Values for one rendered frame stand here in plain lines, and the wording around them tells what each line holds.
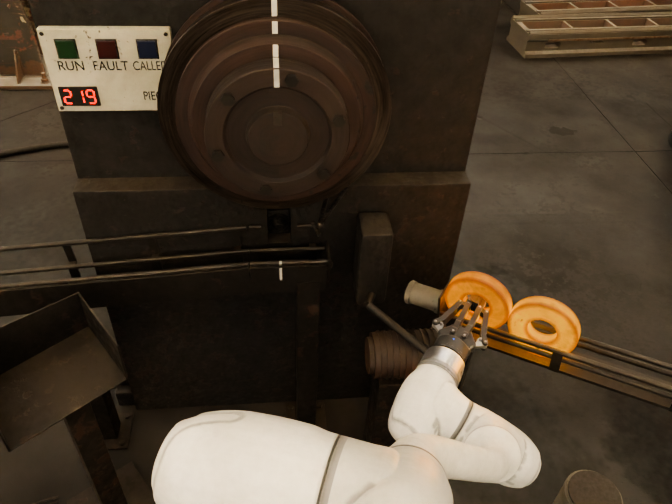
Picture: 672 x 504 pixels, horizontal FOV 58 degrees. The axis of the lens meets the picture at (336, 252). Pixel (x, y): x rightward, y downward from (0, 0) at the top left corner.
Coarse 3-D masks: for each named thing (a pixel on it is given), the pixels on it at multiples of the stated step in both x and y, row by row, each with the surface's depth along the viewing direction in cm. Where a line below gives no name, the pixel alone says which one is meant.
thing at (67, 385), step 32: (32, 320) 134; (64, 320) 140; (96, 320) 134; (0, 352) 133; (32, 352) 139; (64, 352) 140; (96, 352) 140; (0, 384) 134; (32, 384) 134; (64, 384) 134; (96, 384) 134; (0, 416) 129; (32, 416) 128; (64, 416) 128; (96, 448) 151; (96, 480) 158; (128, 480) 180
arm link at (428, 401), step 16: (416, 368) 123; (432, 368) 120; (416, 384) 117; (432, 384) 117; (448, 384) 118; (400, 400) 116; (416, 400) 114; (432, 400) 114; (448, 400) 115; (464, 400) 117; (400, 416) 113; (416, 416) 112; (432, 416) 113; (448, 416) 114; (464, 416) 114; (400, 432) 113; (416, 432) 111; (432, 432) 113; (448, 432) 114
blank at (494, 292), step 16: (464, 272) 140; (480, 272) 138; (448, 288) 142; (464, 288) 139; (480, 288) 137; (496, 288) 135; (448, 304) 145; (496, 304) 137; (512, 304) 138; (480, 320) 143; (496, 320) 140
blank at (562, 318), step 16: (528, 304) 133; (544, 304) 131; (560, 304) 131; (512, 320) 138; (528, 320) 135; (544, 320) 133; (560, 320) 131; (576, 320) 131; (528, 336) 138; (544, 336) 138; (560, 336) 133; (576, 336) 131
